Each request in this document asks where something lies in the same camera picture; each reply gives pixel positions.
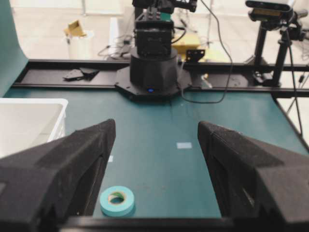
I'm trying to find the light blue tape roll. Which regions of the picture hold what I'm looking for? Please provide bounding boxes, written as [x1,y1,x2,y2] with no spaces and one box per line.
[99,186,135,217]

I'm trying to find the black flat bracket pieces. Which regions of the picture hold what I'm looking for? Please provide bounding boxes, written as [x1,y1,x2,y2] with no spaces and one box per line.
[63,68,99,82]

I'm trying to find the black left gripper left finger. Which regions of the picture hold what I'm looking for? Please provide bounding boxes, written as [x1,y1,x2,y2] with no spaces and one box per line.
[0,119,116,232]

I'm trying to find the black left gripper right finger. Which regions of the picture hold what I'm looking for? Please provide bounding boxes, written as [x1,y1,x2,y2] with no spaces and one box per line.
[197,121,309,232]

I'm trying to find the black camera on stand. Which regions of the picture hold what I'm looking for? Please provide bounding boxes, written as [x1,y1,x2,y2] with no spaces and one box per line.
[245,0,309,22]

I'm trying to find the white plastic basket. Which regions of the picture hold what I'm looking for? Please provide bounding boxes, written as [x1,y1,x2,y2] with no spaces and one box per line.
[0,98,68,158]

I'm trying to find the white bin with cardboard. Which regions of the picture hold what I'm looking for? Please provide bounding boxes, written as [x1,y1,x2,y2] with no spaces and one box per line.
[64,20,95,60]

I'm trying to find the black aluminium rail frame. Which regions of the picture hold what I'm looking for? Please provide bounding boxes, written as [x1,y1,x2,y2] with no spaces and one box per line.
[12,60,309,98]

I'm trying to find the yellow box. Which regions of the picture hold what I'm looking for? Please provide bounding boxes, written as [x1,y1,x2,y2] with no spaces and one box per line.
[172,33,201,54]

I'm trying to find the black cable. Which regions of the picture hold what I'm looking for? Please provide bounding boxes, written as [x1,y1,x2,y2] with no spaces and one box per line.
[181,0,234,103]

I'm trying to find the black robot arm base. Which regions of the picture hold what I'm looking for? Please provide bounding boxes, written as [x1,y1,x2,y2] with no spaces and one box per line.
[115,0,197,99]

